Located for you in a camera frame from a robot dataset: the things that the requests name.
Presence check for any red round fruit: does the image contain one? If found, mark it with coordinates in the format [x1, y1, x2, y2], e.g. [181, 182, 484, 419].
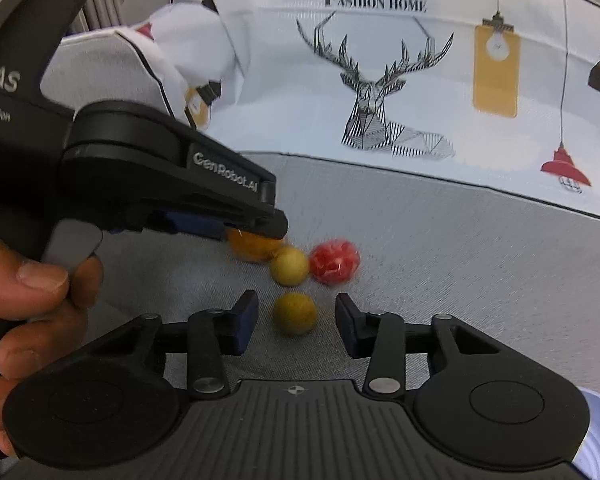
[308, 240, 361, 286]

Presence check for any person's left hand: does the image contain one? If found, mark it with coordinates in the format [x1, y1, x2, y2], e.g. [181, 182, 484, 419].
[0, 225, 104, 461]

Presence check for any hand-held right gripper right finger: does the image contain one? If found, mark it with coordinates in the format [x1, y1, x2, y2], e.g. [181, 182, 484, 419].
[334, 294, 512, 397]

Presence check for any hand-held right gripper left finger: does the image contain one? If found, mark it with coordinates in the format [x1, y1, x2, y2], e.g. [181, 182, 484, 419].
[87, 290, 259, 402]

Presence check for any small orange tangerine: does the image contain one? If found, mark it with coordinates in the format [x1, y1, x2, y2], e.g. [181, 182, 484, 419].
[229, 230, 286, 264]

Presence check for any grey printed bed sheet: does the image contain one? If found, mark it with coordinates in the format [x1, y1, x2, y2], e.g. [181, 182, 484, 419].
[40, 0, 600, 461]

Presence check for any yellow-green round fruit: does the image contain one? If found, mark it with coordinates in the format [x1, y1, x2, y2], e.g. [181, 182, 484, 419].
[270, 246, 312, 288]
[273, 292, 318, 337]

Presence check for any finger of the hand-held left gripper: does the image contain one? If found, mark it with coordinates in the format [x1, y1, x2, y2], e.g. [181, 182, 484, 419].
[144, 134, 289, 240]
[104, 211, 227, 242]

